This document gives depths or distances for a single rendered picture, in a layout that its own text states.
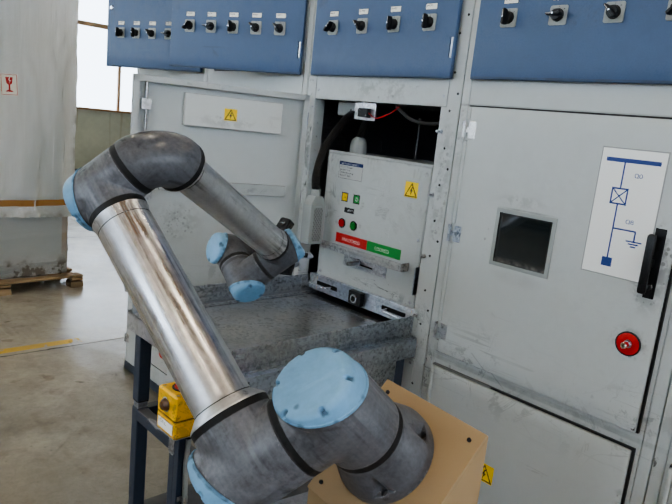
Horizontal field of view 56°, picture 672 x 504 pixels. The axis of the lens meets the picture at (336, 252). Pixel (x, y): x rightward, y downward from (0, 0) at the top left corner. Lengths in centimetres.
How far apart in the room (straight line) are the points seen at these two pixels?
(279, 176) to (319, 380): 145
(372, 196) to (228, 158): 54
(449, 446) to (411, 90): 120
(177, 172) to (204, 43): 144
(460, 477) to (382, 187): 122
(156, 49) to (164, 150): 195
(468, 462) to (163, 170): 78
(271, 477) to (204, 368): 22
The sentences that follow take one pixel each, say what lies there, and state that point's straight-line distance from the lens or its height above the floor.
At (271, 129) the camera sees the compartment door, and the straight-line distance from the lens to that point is 235.
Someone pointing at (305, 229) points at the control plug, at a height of 111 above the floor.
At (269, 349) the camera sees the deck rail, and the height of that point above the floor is 90.
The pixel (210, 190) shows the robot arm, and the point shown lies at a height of 132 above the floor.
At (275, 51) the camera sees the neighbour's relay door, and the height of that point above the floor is 173.
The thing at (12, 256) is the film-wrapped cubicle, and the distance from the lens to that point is 535.
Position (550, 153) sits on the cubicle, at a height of 147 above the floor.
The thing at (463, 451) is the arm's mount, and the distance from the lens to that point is 118.
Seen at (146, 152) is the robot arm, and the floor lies 140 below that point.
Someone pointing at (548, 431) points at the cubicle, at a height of 75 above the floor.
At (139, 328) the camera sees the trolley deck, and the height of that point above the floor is 82.
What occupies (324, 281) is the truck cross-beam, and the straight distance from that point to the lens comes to 238.
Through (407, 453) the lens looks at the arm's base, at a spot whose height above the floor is 94.
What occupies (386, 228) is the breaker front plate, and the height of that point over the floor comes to 116.
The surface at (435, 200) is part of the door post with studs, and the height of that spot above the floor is 129.
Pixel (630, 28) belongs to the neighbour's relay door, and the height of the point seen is 177.
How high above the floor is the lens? 149
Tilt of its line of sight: 11 degrees down
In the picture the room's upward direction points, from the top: 6 degrees clockwise
